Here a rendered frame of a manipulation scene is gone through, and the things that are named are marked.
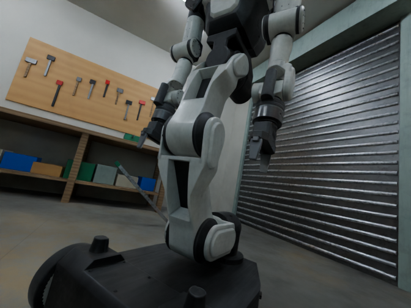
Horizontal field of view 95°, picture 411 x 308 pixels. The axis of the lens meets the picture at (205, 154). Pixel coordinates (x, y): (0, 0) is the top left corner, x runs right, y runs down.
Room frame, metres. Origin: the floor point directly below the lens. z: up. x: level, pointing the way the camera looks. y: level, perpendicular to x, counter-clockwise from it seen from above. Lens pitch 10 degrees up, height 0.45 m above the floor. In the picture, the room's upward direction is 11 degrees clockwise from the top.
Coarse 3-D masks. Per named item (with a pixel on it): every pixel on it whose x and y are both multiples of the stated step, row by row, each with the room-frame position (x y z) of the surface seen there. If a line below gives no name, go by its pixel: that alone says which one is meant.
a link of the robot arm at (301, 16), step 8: (280, 0) 0.56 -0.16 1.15; (288, 0) 0.55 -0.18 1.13; (296, 0) 0.54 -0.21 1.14; (280, 8) 0.56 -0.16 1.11; (288, 8) 0.54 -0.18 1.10; (304, 8) 0.51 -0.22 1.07; (264, 16) 0.56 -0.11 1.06; (296, 16) 0.51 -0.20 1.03; (304, 16) 0.54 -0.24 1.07; (296, 24) 0.52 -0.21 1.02; (296, 32) 0.55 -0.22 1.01
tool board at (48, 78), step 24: (48, 48) 2.37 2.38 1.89; (24, 72) 2.30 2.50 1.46; (48, 72) 2.40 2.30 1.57; (72, 72) 2.51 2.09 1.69; (96, 72) 2.64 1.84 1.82; (24, 96) 2.34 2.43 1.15; (48, 96) 2.44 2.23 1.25; (72, 96) 2.55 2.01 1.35; (96, 96) 2.68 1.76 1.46; (120, 96) 2.82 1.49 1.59; (144, 96) 2.97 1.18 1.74; (96, 120) 2.72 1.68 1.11; (120, 120) 2.86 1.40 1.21; (144, 120) 3.02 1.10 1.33
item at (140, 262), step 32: (64, 256) 0.58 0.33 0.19; (96, 256) 0.57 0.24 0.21; (128, 256) 0.71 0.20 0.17; (160, 256) 0.77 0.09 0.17; (224, 256) 0.84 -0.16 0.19; (64, 288) 0.53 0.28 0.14; (96, 288) 0.48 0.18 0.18; (128, 288) 0.49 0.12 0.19; (160, 288) 0.51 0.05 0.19; (192, 288) 0.42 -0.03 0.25; (224, 288) 0.62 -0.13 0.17; (256, 288) 0.66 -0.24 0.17
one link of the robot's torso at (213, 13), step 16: (208, 0) 0.66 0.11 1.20; (224, 0) 0.62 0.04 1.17; (240, 0) 0.59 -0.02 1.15; (256, 0) 0.60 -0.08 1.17; (272, 0) 0.68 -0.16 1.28; (208, 16) 0.66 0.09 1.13; (224, 16) 0.62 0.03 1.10; (240, 16) 0.60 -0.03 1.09; (256, 16) 0.63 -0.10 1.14; (208, 32) 0.69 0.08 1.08; (240, 32) 0.66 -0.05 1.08; (256, 32) 0.67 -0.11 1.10; (256, 48) 0.74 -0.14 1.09
